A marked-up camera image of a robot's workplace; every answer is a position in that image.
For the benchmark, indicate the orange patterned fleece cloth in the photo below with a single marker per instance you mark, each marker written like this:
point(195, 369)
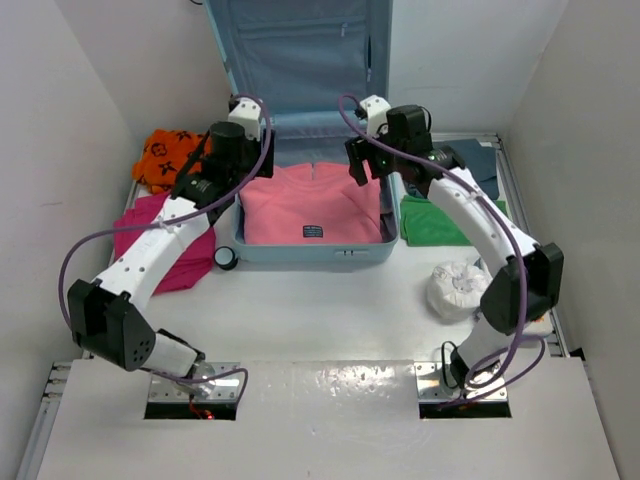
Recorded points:
point(164, 154)

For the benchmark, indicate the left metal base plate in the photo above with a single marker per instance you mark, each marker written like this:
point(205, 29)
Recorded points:
point(211, 383)

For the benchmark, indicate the grey-blue garment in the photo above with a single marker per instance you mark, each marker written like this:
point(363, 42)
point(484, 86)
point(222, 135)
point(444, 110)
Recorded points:
point(480, 160)

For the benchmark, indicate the pink sweatshirt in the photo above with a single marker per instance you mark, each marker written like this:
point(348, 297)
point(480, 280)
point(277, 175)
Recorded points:
point(311, 204)

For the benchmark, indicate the front suitcase wheel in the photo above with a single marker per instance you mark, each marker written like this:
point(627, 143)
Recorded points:
point(225, 258)

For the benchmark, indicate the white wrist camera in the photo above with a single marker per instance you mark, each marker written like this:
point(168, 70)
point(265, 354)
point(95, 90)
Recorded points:
point(247, 113)
point(375, 110)

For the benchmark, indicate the light blue hardshell suitcase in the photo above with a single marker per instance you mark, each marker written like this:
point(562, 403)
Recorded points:
point(299, 57)

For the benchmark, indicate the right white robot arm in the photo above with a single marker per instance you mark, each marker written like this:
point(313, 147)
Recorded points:
point(525, 274)

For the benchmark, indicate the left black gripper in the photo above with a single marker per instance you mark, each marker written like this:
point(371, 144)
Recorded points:
point(255, 147)

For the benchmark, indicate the white first aid case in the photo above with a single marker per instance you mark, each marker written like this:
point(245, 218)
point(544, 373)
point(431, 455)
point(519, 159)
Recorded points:
point(541, 327)

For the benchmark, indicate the white plastic bag bundle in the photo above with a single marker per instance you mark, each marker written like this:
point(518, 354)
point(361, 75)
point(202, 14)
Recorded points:
point(454, 290)

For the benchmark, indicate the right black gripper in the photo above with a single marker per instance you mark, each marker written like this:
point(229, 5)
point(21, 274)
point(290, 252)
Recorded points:
point(359, 148)

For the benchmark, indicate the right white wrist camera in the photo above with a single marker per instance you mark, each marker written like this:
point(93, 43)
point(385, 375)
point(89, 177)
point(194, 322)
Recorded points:
point(375, 110)

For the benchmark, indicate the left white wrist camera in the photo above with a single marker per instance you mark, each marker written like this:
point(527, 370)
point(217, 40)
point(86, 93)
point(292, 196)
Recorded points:
point(247, 113)

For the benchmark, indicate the green towel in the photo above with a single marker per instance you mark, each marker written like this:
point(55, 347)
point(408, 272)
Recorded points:
point(422, 224)

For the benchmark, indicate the magenta cloth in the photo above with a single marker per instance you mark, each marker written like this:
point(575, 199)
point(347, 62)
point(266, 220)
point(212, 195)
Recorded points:
point(153, 257)

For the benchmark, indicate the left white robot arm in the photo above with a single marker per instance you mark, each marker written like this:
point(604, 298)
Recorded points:
point(106, 315)

